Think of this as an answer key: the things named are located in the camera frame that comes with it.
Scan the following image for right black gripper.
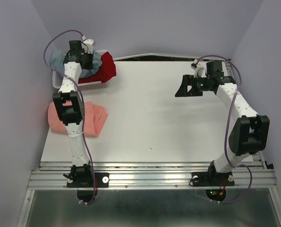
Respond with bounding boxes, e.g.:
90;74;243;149
174;74;212;96

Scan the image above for light blue denim skirt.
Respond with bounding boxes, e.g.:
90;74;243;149
51;50;102;79

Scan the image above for pink pleated skirt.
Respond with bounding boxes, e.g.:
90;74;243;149
48;102;108;138

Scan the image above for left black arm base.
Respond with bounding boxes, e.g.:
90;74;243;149
66;172;110;188

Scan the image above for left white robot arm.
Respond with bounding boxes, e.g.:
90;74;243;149
53;37;95;188

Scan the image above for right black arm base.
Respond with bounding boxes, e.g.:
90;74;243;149
191;172;235;187

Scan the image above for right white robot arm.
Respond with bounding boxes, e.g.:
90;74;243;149
175;60;270;187

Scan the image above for red skirt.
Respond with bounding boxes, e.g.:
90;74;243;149
78;50;117;84

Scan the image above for white plastic basket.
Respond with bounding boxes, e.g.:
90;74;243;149
51;49;111;92

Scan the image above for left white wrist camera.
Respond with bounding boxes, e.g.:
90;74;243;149
81;36;95;54

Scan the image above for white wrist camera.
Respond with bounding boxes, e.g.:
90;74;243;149
191;60;206;78
81;36;95;54

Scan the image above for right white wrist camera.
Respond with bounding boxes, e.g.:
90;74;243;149
191;60;206;78

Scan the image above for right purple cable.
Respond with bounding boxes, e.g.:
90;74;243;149
192;55;253;205

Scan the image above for aluminium mounting rail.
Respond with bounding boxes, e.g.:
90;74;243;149
27;161;277;190

